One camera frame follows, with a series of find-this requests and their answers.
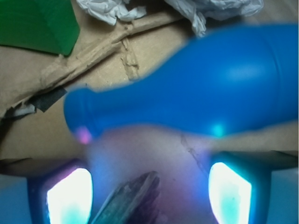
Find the blue plastic bottle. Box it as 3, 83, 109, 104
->
64, 23, 299, 144

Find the brown paper bag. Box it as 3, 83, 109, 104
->
0, 0, 299, 181

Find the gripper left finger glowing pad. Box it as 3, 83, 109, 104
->
27, 161, 94, 224

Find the green rectangular block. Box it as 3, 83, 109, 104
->
0, 0, 80, 56

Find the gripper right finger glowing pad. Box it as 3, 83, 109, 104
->
207, 151, 299, 224

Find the crumpled white paper ball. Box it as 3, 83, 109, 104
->
77, 0, 263, 37

